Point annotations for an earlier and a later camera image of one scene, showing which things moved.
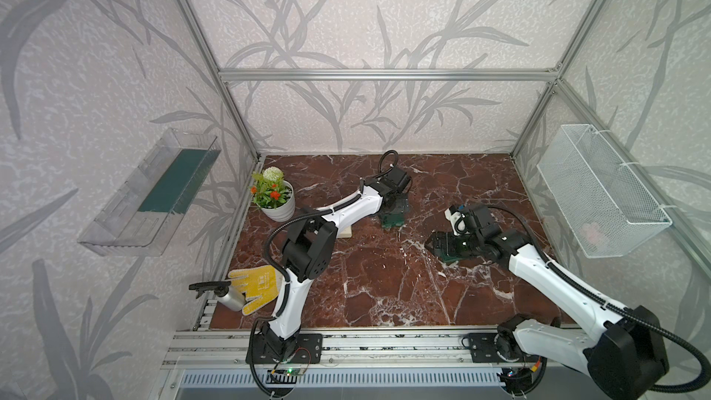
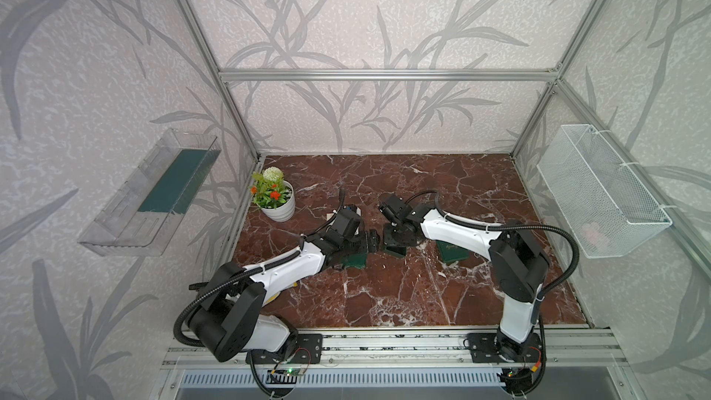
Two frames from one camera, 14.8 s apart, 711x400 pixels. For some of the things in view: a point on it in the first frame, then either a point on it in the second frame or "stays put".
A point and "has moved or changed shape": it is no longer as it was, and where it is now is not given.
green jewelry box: (451, 255) stays put
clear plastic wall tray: (138, 218) stays put
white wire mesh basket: (605, 205) stays put
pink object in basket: (592, 231) stays put
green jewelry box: (390, 220) has moved or changed shape
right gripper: (436, 242) → (385, 238)
